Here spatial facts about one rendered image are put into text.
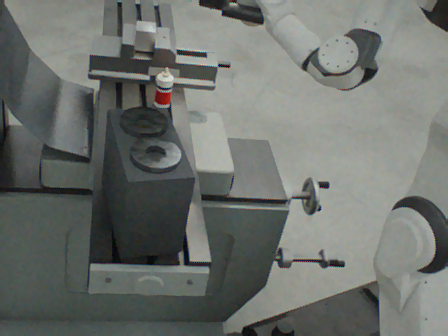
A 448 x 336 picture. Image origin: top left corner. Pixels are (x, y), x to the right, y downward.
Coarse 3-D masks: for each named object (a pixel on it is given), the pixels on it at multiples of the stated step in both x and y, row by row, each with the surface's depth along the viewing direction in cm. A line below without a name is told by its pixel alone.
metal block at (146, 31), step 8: (144, 24) 162; (152, 24) 162; (136, 32) 159; (144, 32) 159; (152, 32) 159; (136, 40) 160; (144, 40) 160; (152, 40) 160; (136, 48) 161; (144, 48) 161; (152, 48) 161
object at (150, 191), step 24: (120, 120) 113; (144, 120) 115; (168, 120) 116; (120, 144) 108; (144, 144) 107; (168, 144) 108; (120, 168) 105; (144, 168) 102; (168, 168) 103; (120, 192) 106; (144, 192) 102; (168, 192) 104; (120, 216) 107; (144, 216) 105; (168, 216) 107; (120, 240) 108; (144, 240) 109; (168, 240) 111
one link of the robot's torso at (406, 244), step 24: (408, 216) 108; (384, 240) 113; (408, 240) 107; (432, 240) 105; (384, 264) 114; (408, 264) 109; (384, 288) 120; (408, 288) 113; (432, 288) 115; (384, 312) 123; (408, 312) 117; (432, 312) 116
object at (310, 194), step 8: (288, 184) 179; (304, 184) 184; (312, 184) 177; (320, 184) 178; (328, 184) 178; (288, 192) 177; (296, 192) 180; (304, 192) 180; (312, 192) 177; (288, 200) 177; (304, 200) 184; (312, 200) 177; (304, 208) 183; (312, 208) 177; (320, 208) 183
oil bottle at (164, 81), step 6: (162, 72) 150; (168, 72) 150; (162, 78) 150; (168, 78) 150; (162, 84) 150; (168, 84) 150; (156, 90) 152; (162, 90) 151; (168, 90) 151; (156, 96) 153; (162, 96) 152; (168, 96) 152; (156, 102) 153; (162, 102) 153; (168, 102) 153
